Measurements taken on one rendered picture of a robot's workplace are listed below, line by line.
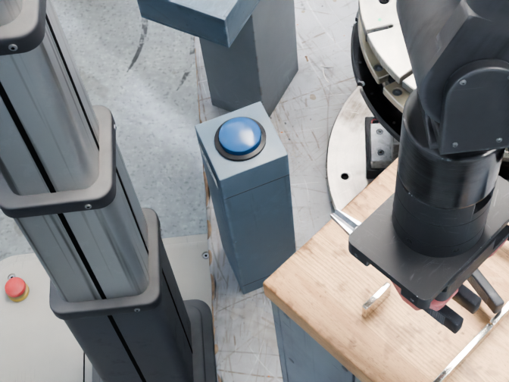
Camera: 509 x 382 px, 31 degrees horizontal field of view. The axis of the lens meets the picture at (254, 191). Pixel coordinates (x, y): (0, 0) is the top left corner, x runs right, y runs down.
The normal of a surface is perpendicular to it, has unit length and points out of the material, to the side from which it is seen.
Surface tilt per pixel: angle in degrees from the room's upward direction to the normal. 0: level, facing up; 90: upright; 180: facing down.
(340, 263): 0
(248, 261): 90
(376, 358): 0
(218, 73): 90
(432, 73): 82
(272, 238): 90
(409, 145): 89
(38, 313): 0
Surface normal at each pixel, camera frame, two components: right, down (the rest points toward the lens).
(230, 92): -0.46, 0.78
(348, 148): -0.08, -0.52
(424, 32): -0.83, -0.31
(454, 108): 0.07, 0.77
